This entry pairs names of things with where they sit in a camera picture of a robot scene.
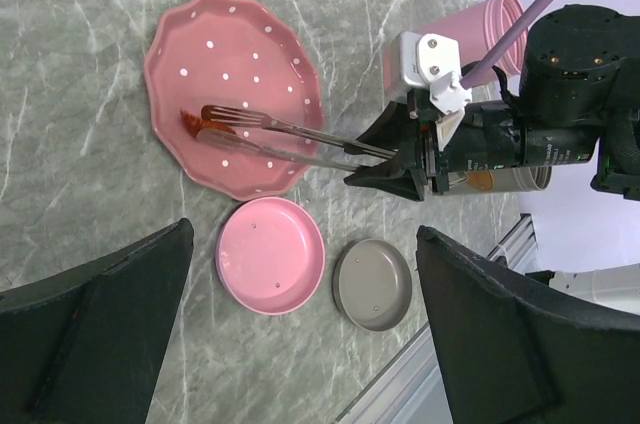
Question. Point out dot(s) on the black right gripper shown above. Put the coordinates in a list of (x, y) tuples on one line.
[(485, 137)]

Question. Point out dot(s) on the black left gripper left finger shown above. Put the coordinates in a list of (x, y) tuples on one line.
[(87, 345)]

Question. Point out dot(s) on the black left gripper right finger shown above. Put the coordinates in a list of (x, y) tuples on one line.
[(553, 358)]

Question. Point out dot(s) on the grey round lid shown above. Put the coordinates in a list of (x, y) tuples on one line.
[(372, 285)]

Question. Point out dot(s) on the pink scalloped plate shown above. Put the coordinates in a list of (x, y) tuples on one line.
[(233, 53)]

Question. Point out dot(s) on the steel serving tongs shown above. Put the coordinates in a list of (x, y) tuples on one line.
[(258, 133)]

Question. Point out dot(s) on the small red sausage toy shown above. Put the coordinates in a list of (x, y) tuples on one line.
[(193, 124)]

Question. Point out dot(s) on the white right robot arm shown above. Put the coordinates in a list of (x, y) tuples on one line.
[(578, 101)]

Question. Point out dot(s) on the grey tall canister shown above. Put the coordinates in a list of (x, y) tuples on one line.
[(527, 179)]

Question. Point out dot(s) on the pink tall canister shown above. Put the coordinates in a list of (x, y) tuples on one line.
[(477, 28)]

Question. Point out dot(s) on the pink round lid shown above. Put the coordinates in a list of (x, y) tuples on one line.
[(270, 256)]

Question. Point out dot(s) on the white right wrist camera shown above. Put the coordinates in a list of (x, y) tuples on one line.
[(430, 61)]

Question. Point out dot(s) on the aluminium front rail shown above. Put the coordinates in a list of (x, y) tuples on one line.
[(413, 387)]

